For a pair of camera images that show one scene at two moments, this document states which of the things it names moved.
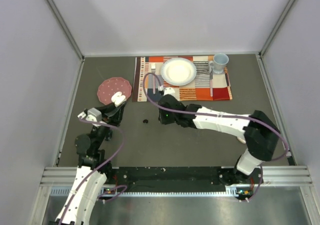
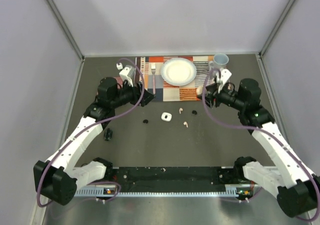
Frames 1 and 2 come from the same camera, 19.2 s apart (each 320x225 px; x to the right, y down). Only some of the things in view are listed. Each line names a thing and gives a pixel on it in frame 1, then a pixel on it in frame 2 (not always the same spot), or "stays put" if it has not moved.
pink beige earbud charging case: x=241 y=140 → x=199 y=90
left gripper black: x=112 y=114 → x=137 y=92
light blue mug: x=218 y=65 stays put
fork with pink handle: x=153 y=68 stays put
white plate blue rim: x=179 y=71 stays put
